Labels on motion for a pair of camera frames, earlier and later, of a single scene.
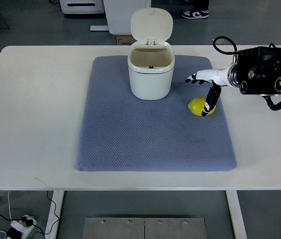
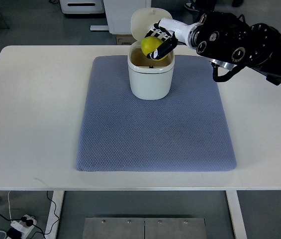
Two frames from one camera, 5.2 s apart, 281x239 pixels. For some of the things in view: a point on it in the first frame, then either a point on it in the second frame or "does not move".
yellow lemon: [196, 105] -> [149, 43]
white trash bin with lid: [151, 58] does not move
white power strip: [22, 227] does not move
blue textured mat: [118, 132] does not move
